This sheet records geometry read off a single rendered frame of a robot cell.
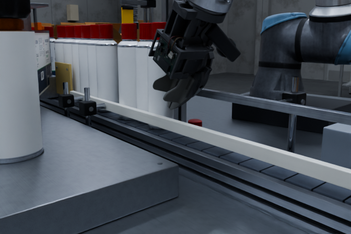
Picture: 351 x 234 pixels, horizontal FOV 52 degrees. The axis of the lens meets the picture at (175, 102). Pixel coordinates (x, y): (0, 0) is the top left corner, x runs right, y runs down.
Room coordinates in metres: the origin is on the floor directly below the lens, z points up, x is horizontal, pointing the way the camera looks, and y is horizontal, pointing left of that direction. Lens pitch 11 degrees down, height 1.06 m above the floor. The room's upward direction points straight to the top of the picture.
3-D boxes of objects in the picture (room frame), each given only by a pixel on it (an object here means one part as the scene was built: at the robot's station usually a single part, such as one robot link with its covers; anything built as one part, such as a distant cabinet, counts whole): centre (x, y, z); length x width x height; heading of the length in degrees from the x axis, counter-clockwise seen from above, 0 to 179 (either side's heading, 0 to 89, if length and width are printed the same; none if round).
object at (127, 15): (0.82, 0.11, 1.09); 0.03 x 0.01 x 0.06; 130
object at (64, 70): (0.98, 0.31, 0.94); 0.10 x 0.01 x 0.09; 40
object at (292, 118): (0.57, -0.18, 0.91); 0.07 x 0.03 x 0.17; 130
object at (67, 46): (1.02, 0.29, 0.98); 0.05 x 0.05 x 0.20
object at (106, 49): (0.86, 0.16, 0.98); 0.05 x 0.05 x 0.20
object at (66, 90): (0.86, 0.25, 0.89); 0.06 x 0.03 x 0.12; 130
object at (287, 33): (1.01, -0.30, 1.05); 0.13 x 0.12 x 0.14; 50
